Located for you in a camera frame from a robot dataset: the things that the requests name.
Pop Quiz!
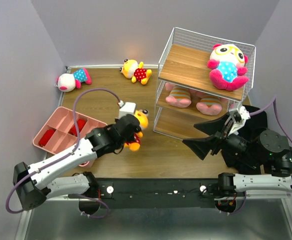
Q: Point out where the white panda plush blue dress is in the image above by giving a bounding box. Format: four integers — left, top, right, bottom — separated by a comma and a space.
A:
54, 68, 92, 93

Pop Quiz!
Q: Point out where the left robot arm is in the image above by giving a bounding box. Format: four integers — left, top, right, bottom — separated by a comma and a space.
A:
12, 114, 141, 211

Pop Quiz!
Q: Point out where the yellow frog plush front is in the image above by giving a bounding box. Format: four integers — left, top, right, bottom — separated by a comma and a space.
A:
124, 109, 149, 152

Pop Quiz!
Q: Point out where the black mounting rail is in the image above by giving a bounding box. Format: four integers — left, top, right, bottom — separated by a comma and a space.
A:
68, 177, 249, 210

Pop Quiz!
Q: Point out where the yellow frog plush back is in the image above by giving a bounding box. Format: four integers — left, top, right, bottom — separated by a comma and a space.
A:
119, 59, 152, 85

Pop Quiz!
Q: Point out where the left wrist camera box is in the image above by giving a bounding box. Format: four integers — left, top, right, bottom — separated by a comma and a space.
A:
118, 100, 136, 119

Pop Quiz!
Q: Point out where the pink frog plush striped shirt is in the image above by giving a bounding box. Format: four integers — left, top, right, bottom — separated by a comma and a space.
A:
195, 91, 229, 116

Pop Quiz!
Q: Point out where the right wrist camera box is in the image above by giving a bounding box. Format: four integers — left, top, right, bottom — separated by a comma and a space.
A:
225, 102, 251, 136

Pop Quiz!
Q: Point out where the pink plush face down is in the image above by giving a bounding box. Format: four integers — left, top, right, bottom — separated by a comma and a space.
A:
165, 82, 192, 108

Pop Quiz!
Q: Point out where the red block under camera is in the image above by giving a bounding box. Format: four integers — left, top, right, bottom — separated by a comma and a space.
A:
68, 118, 86, 137

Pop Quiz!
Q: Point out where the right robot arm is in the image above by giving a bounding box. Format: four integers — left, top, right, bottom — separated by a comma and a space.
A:
182, 114, 292, 197

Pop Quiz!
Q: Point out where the white panda plush with glasses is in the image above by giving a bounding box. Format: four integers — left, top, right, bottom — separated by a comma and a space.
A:
207, 43, 249, 92

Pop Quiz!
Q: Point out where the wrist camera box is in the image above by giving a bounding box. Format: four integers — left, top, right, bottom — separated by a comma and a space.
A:
118, 100, 136, 119
225, 102, 251, 136

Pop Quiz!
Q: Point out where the black cloth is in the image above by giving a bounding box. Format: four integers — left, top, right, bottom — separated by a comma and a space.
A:
221, 111, 268, 175

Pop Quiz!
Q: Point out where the white wire wooden shelf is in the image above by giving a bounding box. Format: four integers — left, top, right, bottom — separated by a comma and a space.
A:
153, 27, 256, 139

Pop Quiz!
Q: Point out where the red block in tray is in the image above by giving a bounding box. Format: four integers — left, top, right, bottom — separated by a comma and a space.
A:
38, 129, 55, 147

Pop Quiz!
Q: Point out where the pink divided tray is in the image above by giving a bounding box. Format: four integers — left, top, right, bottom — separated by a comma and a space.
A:
33, 106, 106, 155

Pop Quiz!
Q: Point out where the yellow frog plush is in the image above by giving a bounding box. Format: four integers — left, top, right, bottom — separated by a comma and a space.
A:
119, 59, 152, 85
124, 109, 149, 152

